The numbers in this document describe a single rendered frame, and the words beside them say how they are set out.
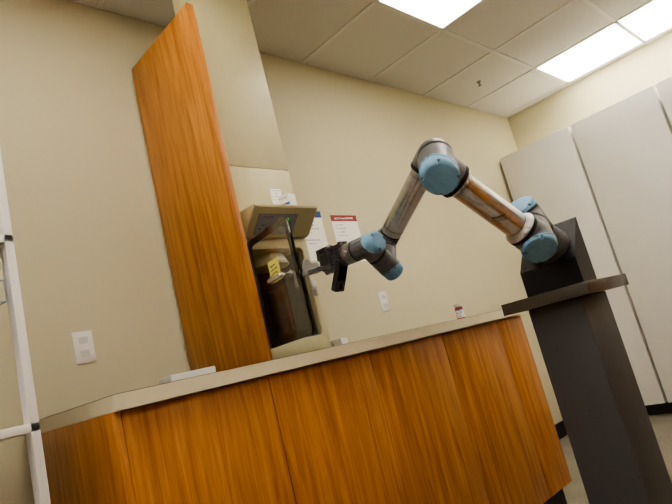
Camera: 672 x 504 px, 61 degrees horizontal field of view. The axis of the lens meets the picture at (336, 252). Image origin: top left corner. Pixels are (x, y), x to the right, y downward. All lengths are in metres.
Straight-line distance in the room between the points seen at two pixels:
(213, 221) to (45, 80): 0.91
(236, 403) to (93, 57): 1.69
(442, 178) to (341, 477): 0.96
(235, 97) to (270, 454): 1.42
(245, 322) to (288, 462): 0.53
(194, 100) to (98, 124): 0.48
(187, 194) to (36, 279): 0.61
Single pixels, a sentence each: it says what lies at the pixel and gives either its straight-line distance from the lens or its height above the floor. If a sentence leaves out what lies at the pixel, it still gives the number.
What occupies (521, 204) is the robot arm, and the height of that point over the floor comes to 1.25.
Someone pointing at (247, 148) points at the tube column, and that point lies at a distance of 2.35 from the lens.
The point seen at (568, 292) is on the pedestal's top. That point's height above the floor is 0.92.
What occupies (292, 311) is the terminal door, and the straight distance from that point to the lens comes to 1.90.
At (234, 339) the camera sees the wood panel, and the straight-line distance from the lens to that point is 2.10.
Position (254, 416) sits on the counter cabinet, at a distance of 1.69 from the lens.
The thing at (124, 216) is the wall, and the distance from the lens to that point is 2.46.
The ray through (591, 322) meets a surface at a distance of 2.06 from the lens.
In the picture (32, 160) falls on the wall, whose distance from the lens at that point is 2.43.
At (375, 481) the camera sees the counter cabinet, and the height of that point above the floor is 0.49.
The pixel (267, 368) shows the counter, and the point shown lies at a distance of 1.70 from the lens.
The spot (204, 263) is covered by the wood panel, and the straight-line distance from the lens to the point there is 2.22.
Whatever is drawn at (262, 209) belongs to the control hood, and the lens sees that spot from 2.12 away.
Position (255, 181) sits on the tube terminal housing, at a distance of 2.30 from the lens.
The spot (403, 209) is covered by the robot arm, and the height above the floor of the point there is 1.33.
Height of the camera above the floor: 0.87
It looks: 11 degrees up
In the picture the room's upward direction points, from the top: 14 degrees counter-clockwise
